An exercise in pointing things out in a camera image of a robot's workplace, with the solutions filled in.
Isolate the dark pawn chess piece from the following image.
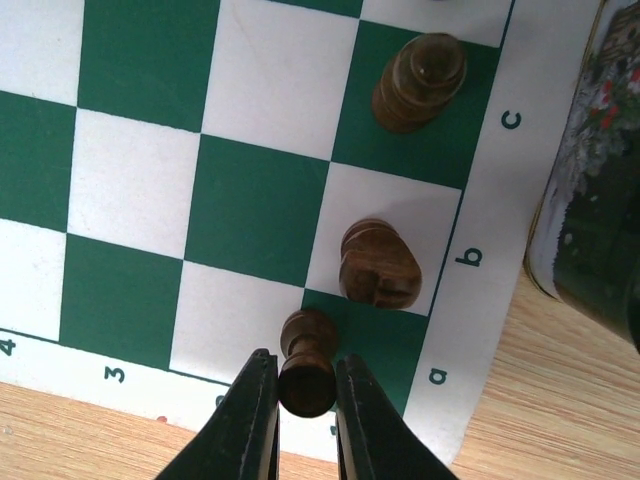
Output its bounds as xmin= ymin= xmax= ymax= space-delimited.
xmin=278 ymin=309 xmax=339 ymax=418

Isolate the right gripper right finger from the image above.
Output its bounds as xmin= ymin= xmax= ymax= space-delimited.
xmin=336 ymin=354 xmax=456 ymax=479

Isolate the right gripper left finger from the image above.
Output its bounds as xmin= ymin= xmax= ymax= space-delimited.
xmin=158 ymin=348 xmax=279 ymax=480

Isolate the dark bishop chess piece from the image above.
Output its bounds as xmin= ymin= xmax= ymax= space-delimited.
xmin=371 ymin=33 xmax=467 ymax=133

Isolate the green white chess board mat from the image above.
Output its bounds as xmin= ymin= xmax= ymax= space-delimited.
xmin=1 ymin=1 xmax=599 ymax=462

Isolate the gold metal tin tray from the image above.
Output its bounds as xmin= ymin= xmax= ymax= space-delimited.
xmin=524 ymin=1 xmax=639 ymax=346

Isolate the dark knight chess piece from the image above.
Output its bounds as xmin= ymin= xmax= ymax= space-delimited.
xmin=339 ymin=218 xmax=423 ymax=310

